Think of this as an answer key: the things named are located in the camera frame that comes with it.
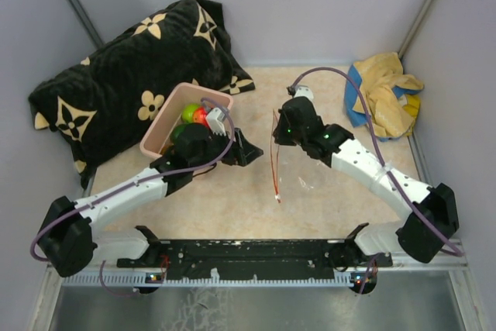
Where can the pink plastic bin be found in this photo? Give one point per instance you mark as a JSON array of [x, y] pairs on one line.
[[169, 115]]

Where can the aluminium frame bar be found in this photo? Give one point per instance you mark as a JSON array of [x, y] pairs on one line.
[[108, 274]]

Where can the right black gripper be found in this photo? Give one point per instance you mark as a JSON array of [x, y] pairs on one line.
[[277, 132]]

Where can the yellow blue crumpled cloth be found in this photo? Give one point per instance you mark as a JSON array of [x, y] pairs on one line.
[[389, 94]]

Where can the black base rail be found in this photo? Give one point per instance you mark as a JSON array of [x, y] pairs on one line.
[[306, 259]]

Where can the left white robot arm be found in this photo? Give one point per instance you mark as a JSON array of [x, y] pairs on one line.
[[73, 235]]

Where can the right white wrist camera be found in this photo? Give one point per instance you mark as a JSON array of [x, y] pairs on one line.
[[300, 90]]

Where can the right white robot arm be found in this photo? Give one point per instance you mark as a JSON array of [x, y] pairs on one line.
[[427, 215]]

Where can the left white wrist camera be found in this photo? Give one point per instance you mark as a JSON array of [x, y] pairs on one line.
[[215, 120]]

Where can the light green apple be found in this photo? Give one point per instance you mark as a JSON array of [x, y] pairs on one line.
[[188, 112]]

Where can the black floral pillow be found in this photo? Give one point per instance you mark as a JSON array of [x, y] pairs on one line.
[[104, 105]]

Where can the red yellow apple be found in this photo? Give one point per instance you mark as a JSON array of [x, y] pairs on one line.
[[199, 116]]

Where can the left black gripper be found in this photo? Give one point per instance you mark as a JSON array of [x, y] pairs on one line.
[[242, 152]]

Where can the clear zip top bag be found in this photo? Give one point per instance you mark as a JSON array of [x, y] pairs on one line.
[[296, 177]]

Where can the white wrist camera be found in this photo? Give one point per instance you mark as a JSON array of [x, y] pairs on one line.
[[300, 90], [215, 120]]

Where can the right corner frame post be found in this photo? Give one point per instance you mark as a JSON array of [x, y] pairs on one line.
[[416, 27]]

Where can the dark green lime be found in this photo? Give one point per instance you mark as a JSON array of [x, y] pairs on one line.
[[177, 131]]

